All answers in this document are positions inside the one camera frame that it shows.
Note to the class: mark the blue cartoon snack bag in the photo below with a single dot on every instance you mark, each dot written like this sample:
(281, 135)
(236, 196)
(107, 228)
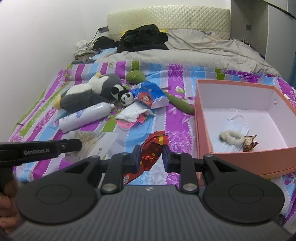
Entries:
(150, 95)

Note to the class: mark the pink cardboard box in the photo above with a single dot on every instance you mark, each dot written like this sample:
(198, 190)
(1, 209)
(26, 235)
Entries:
(261, 111)

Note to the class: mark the white tissue cloth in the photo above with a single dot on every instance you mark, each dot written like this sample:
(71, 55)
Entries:
(132, 112)

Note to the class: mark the person's left hand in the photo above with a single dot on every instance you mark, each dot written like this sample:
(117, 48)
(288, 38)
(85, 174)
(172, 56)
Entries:
(10, 216)

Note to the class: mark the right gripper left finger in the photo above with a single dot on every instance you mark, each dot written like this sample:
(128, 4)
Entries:
(117, 167)

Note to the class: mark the small brown snack packet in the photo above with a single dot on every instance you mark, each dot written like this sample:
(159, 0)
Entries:
(249, 143)

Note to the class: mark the cream quilted headboard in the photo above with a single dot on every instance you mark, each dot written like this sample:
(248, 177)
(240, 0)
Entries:
(203, 18)

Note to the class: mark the grey duvet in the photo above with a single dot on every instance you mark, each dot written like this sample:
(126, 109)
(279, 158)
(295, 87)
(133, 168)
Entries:
(197, 48)

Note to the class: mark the green plush stick toy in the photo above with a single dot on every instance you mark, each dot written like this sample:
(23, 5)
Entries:
(136, 76)

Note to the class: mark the yellow pillow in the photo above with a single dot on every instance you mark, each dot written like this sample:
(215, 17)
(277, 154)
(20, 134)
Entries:
(163, 30)

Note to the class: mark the small panda plush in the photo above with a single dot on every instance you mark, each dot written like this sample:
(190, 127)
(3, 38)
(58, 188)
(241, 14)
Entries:
(121, 94)

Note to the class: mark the blue face mask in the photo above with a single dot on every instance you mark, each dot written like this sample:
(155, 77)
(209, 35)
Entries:
(237, 123)

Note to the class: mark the red foil candy wrapper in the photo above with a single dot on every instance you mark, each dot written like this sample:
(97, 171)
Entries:
(151, 150)

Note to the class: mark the white fluffy scrunchie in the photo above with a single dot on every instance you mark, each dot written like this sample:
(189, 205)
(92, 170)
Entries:
(232, 137)

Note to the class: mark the pink yellow tassel toy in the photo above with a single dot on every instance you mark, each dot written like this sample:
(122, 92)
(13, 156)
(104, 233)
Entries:
(127, 125)

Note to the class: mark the white spray bottle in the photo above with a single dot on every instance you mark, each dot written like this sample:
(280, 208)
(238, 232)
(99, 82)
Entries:
(85, 116)

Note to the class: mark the colourful striped bed sheet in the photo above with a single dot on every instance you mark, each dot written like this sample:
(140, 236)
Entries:
(40, 123)

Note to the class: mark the black clothing by headboard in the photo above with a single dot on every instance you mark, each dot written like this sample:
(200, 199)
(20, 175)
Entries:
(105, 43)

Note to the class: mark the white crumpled clothes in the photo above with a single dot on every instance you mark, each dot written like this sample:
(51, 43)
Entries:
(82, 47)

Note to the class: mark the black jacket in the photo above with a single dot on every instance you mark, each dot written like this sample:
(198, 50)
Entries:
(143, 38)

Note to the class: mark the grey white penguin plush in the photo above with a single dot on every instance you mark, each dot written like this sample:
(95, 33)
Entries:
(81, 96)

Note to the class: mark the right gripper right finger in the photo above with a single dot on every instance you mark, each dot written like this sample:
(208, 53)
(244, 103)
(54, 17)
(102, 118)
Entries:
(181, 163)

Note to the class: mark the grey wardrobe cabinet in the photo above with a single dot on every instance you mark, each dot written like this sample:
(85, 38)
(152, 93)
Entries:
(269, 26)

